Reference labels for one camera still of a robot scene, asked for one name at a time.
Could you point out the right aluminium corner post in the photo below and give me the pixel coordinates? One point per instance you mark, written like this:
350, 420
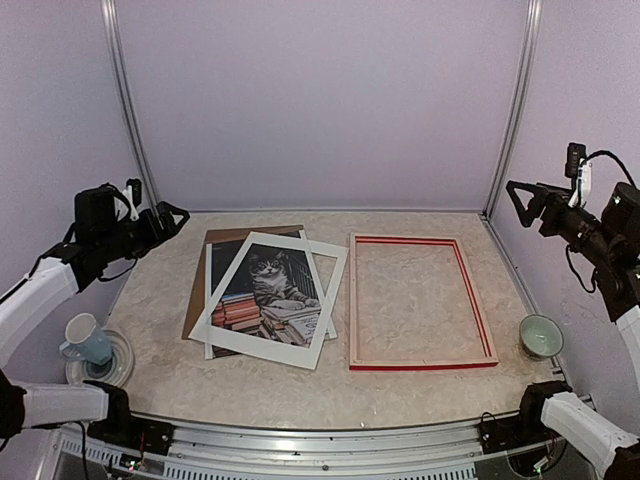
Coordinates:
517, 106

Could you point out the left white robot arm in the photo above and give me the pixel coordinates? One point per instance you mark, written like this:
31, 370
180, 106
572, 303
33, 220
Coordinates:
109, 226

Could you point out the green ceramic bowl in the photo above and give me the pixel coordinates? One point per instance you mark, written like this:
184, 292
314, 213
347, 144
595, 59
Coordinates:
540, 337

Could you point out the light blue mug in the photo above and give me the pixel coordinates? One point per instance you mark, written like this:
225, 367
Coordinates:
86, 341

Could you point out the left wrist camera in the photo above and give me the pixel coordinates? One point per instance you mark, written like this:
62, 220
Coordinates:
128, 201

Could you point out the left aluminium corner post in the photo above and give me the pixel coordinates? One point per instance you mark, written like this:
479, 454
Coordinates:
126, 101

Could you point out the aluminium corner post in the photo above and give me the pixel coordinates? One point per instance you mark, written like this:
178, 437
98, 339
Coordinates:
126, 101
517, 106

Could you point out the red wooden picture frame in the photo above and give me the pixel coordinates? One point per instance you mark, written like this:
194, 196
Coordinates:
414, 306

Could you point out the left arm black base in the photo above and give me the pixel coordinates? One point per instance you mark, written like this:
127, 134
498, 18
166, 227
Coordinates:
139, 434

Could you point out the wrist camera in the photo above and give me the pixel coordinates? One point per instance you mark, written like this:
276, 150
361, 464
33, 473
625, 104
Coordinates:
579, 170
128, 201

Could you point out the brown backing board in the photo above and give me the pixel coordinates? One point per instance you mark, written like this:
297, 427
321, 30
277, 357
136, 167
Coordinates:
197, 298

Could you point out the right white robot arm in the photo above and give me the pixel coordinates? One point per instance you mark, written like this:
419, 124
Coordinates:
610, 243

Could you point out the front aluminium rail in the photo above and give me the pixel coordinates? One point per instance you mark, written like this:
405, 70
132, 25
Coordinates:
203, 450

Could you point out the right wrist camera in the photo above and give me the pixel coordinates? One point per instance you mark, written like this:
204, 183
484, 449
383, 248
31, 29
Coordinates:
579, 170

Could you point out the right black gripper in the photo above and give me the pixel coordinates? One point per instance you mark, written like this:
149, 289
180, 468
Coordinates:
547, 196

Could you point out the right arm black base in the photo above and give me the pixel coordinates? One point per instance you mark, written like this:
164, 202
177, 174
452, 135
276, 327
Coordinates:
511, 432

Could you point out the white photo mat board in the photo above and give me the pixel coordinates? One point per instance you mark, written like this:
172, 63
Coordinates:
272, 300

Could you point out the cat photo print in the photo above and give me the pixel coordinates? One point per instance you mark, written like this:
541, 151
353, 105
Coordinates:
260, 300

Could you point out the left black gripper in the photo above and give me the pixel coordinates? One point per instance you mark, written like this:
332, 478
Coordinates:
153, 234

